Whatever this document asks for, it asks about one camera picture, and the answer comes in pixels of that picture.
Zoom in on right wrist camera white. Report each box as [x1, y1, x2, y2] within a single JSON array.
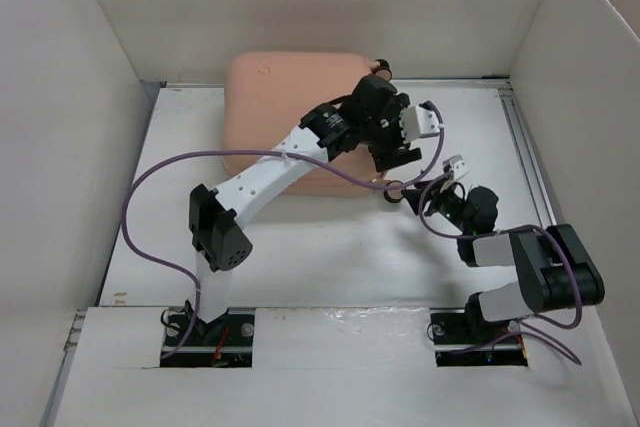
[[442, 155, 469, 182]]

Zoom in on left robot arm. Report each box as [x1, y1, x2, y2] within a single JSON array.
[[188, 74, 439, 344]]

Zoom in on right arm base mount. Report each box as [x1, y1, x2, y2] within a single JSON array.
[[427, 308, 528, 368]]

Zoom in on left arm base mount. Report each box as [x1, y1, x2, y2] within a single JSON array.
[[160, 308, 255, 369]]

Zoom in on pink hardshell suitcase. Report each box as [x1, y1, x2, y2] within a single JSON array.
[[221, 51, 390, 197]]

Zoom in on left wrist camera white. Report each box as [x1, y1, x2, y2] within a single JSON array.
[[400, 101, 442, 142]]

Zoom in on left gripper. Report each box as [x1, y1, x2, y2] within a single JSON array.
[[359, 96, 420, 169]]

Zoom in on aluminium rail right side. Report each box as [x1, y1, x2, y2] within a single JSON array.
[[498, 83, 556, 225]]

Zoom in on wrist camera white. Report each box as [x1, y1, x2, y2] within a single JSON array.
[[442, 155, 469, 182], [400, 101, 442, 142]]

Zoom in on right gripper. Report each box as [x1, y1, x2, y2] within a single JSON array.
[[400, 174, 472, 233]]

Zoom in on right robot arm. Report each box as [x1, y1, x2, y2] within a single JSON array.
[[401, 180, 605, 343]]

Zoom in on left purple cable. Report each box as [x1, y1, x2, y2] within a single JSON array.
[[122, 99, 446, 361]]

